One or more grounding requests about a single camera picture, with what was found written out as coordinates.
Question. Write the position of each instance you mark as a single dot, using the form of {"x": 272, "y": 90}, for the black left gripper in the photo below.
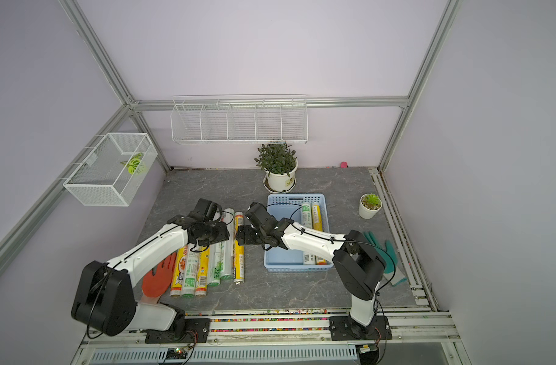
{"x": 224, "y": 234}

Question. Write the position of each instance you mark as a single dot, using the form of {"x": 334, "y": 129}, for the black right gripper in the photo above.
{"x": 243, "y": 234}

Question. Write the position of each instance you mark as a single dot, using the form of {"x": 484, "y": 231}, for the yellow plastic wrap roll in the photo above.
{"x": 318, "y": 226}

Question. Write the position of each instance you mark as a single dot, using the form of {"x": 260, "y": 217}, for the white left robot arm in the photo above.
{"x": 105, "y": 300}

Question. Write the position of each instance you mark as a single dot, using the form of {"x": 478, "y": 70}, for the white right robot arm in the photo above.
{"x": 358, "y": 263}

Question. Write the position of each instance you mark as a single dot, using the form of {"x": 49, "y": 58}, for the blue plastic basket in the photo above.
{"x": 288, "y": 206}

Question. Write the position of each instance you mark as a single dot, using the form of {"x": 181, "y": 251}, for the large potted green plant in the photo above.
{"x": 279, "y": 162}

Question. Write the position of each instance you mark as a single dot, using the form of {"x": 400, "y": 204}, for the orange work glove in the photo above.
{"x": 158, "y": 280}

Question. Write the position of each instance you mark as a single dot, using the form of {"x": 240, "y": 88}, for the green leaf toy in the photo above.
{"x": 135, "y": 165}

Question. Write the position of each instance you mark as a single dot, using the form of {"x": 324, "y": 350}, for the small potted succulent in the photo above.
{"x": 369, "y": 206}

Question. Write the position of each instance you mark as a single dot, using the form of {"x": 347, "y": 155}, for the green work glove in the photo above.
{"x": 392, "y": 273}

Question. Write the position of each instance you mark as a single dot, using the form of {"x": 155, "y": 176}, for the white vent grille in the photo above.
{"x": 221, "y": 355}

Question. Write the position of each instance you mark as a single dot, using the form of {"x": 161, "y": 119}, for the white mesh wall basket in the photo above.
{"x": 101, "y": 180}

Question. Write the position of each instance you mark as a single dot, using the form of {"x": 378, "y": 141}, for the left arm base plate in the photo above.
{"x": 185, "y": 330}

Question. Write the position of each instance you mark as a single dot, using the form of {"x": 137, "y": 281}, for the white wire wall shelf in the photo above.
{"x": 235, "y": 118}

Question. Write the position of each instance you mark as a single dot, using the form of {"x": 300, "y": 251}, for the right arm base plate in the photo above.
{"x": 344, "y": 328}

